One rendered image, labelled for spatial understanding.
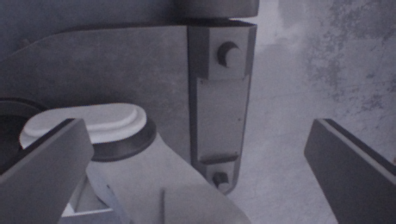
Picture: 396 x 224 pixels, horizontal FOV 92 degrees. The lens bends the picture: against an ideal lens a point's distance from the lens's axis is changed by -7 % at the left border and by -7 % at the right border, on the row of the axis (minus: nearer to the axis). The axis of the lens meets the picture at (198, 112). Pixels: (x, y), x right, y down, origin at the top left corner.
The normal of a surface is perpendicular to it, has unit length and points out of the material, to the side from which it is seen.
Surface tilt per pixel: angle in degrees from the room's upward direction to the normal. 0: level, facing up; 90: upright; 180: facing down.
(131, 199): 90
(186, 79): 0
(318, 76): 0
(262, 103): 0
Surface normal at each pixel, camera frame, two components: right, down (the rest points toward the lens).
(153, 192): 0.00, -0.87
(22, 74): 0.18, 0.48
